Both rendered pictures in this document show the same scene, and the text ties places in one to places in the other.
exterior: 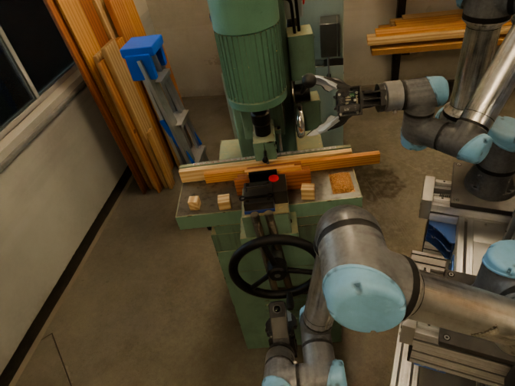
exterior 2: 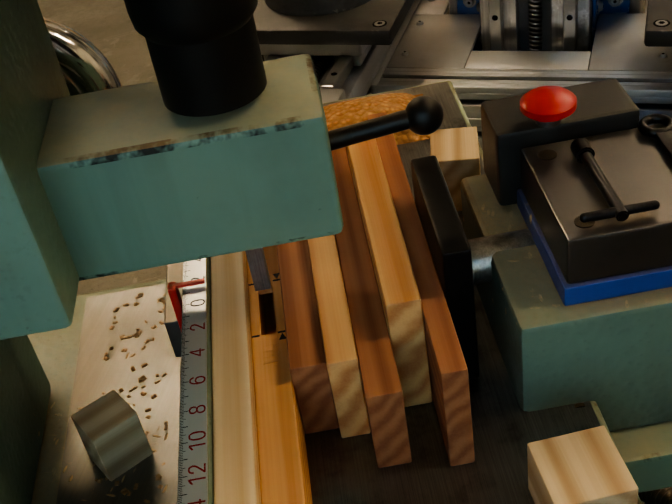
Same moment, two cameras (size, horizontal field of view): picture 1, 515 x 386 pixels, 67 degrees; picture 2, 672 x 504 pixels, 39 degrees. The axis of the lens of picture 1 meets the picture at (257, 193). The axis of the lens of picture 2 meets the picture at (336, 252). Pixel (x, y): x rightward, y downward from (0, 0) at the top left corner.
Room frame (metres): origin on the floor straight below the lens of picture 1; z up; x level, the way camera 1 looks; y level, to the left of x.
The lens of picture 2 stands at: (1.07, 0.37, 1.29)
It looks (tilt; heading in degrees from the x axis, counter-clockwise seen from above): 38 degrees down; 263
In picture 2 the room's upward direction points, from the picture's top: 10 degrees counter-clockwise
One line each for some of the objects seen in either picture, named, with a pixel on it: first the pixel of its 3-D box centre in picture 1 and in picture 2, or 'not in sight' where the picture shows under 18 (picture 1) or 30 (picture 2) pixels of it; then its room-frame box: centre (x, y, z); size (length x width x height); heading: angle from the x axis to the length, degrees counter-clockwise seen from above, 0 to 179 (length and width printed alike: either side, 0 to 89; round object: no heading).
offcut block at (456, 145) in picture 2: (308, 191); (456, 169); (0.92, -0.16, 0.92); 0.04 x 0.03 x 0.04; 73
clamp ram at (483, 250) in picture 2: (264, 188); (497, 257); (0.94, -0.02, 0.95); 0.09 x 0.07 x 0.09; 84
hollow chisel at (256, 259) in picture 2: not in sight; (254, 250); (1.07, -0.05, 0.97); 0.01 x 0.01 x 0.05; 84
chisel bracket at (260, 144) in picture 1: (265, 141); (196, 175); (1.09, -0.06, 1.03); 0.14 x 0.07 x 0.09; 174
